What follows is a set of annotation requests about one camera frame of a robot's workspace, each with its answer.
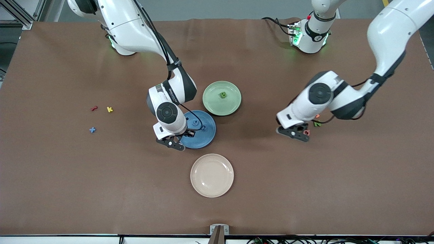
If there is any green plate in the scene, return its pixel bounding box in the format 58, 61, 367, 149
202, 81, 242, 116

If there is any black left arm base cable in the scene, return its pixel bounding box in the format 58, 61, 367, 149
261, 17, 294, 36

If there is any aluminium extrusion frame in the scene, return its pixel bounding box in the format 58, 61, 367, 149
0, 0, 46, 30

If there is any brown table cover sheet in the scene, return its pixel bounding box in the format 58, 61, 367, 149
0, 18, 434, 236

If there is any blue plate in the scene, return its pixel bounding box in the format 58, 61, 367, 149
178, 110, 216, 149

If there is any grey metal camera bracket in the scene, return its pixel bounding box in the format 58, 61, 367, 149
208, 224, 230, 244

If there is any tangled black cable bundle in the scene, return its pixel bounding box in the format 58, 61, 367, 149
246, 234, 434, 244

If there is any beige plate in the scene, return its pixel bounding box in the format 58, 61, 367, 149
190, 154, 234, 198

